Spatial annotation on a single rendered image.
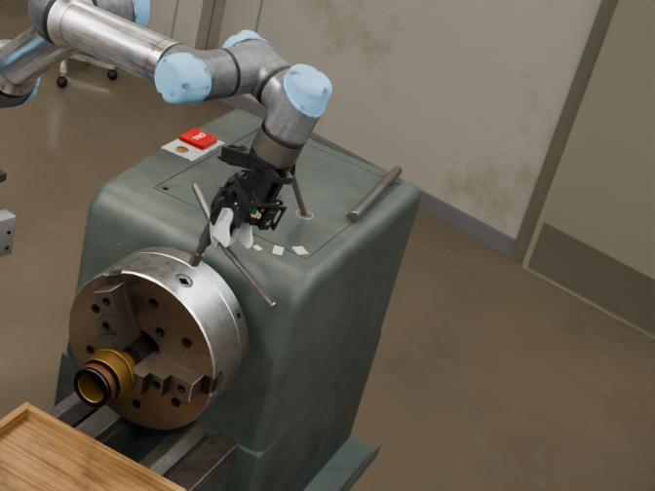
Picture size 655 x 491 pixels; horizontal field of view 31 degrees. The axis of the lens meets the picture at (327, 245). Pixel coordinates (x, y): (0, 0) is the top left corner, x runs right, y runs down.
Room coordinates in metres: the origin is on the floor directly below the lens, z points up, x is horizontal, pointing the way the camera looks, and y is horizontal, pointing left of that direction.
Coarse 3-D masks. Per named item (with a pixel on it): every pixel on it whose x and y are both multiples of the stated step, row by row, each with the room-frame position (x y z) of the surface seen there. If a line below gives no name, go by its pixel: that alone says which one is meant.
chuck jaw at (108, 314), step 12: (108, 276) 1.77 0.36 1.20; (120, 276) 1.77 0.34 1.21; (108, 288) 1.74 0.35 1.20; (120, 288) 1.75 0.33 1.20; (96, 300) 1.73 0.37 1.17; (108, 300) 1.73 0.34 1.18; (120, 300) 1.73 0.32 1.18; (108, 312) 1.72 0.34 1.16; (120, 312) 1.72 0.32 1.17; (132, 312) 1.75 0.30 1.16; (96, 324) 1.71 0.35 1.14; (108, 324) 1.70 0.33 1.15; (120, 324) 1.71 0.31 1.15; (132, 324) 1.73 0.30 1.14; (108, 336) 1.69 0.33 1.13; (120, 336) 1.70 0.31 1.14; (132, 336) 1.72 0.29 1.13; (96, 348) 1.68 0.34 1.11; (120, 348) 1.68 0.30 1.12
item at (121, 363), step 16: (96, 352) 1.67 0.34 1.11; (112, 352) 1.66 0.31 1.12; (80, 368) 1.63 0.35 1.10; (96, 368) 1.62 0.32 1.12; (112, 368) 1.63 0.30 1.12; (128, 368) 1.65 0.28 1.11; (80, 384) 1.62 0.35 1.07; (96, 384) 1.65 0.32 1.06; (112, 384) 1.61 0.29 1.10; (128, 384) 1.64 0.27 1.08; (96, 400) 1.61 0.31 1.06; (112, 400) 1.62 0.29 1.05
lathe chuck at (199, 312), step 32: (128, 256) 1.86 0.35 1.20; (160, 256) 1.83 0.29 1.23; (96, 288) 1.78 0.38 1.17; (128, 288) 1.76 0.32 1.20; (160, 288) 1.74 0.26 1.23; (192, 288) 1.77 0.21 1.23; (160, 320) 1.73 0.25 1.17; (192, 320) 1.71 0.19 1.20; (224, 320) 1.77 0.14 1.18; (160, 352) 1.73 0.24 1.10; (192, 352) 1.71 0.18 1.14; (224, 352) 1.73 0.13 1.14; (224, 384) 1.74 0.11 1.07; (128, 416) 1.74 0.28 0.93; (160, 416) 1.72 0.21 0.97; (192, 416) 1.70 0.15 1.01
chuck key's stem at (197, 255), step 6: (204, 234) 1.76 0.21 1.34; (210, 234) 1.75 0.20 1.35; (204, 240) 1.76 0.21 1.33; (210, 240) 1.76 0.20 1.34; (198, 246) 1.76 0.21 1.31; (204, 246) 1.76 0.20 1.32; (198, 252) 1.76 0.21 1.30; (192, 258) 1.77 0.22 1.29; (198, 258) 1.76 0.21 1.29; (192, 264) 1.76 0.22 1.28; (198, 264) 1.77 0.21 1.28
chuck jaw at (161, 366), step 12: (144, 360) 1.70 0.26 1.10; (156, 360) 1.71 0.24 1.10; (168, 360) 1.71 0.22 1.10; (144, 372) 1.66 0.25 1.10; (156, 372) 1.67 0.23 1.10; (168, 372) 1.68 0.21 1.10; (180, 372) 1.69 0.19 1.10; (192, 372) 1.70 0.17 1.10; (144, 384) 1.66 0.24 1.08; (156, 384) 1.67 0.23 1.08; (168, 384) 1.67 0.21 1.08; (180, 384) 1.67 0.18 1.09; (192, 384) 1.66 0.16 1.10; (204, 384) 1.70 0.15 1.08; (216, 384) 1.72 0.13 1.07; (180, 396) 1.67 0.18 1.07; (192, 396) 1.67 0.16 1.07
